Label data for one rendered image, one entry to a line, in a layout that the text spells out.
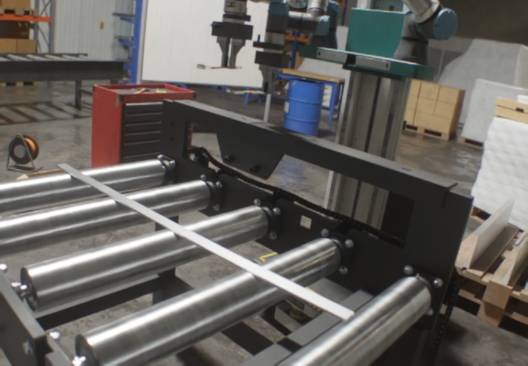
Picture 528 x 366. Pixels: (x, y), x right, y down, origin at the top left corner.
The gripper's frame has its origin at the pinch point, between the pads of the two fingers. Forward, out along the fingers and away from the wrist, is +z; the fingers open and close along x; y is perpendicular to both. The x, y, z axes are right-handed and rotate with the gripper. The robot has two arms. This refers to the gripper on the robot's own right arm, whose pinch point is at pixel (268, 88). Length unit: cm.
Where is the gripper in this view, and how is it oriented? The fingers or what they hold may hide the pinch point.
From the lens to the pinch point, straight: 169.3
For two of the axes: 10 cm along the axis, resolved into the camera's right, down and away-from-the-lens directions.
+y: 6.7, -1.4, 7.3
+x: -7.3, -3.0, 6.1
